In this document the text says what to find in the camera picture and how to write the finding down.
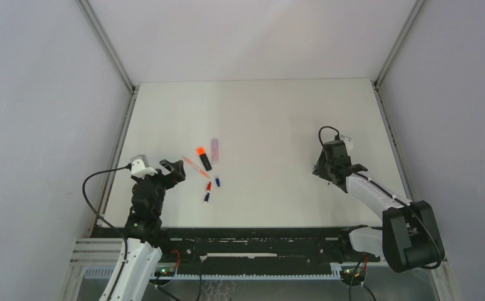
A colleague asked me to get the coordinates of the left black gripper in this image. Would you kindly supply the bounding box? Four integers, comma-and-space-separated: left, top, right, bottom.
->
131, 159, 184, 215

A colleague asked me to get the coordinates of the thin orange pen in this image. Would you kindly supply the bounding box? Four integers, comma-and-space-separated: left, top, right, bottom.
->
189, 162, 210, 179

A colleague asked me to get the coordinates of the orange marker pen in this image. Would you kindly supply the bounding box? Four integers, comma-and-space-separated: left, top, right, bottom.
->
199, 153, 212, 171

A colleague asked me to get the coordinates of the pink marker pen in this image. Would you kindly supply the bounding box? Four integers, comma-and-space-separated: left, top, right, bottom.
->
212, 145, 219, 165

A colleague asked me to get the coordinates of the orange pen cap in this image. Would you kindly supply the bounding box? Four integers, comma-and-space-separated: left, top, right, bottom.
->
197, 147, 206, 156

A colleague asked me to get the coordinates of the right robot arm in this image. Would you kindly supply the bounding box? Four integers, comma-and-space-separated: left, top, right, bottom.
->
312, 139, 445, 273

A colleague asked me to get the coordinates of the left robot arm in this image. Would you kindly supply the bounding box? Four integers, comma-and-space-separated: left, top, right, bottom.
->
100, 155, 186, 300

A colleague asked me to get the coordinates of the red blue pen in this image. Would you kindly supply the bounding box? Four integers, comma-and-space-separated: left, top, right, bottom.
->
203, 182, 212, 203

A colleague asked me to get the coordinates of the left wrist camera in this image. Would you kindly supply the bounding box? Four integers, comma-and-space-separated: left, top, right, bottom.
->
130, 154, 157, 179

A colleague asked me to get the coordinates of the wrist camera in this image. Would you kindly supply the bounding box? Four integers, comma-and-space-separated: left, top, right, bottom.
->
130, 154, 157, 179
340, 135, 354, 154

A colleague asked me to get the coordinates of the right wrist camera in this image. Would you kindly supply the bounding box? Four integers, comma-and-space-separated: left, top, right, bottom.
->
340, 135, 354, 154

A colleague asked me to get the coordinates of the right aluminium frame post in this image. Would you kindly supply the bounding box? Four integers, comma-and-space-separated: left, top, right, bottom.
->
372, 1, 429, 200

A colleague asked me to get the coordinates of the aluminium frame post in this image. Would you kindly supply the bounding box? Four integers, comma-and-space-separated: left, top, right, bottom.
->
372, 1, 429, 200
75, 0, 139, 221

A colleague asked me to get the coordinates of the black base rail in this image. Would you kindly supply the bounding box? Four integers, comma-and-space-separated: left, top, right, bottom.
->
121, 226, 381, 277

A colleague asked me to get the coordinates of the white slotted cable duct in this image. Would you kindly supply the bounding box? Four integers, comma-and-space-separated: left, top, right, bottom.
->
83, 265, 343, 280

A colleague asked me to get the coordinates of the left aluminium frame post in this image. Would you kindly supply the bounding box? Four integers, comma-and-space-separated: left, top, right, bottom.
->
75, 0, 139, 221

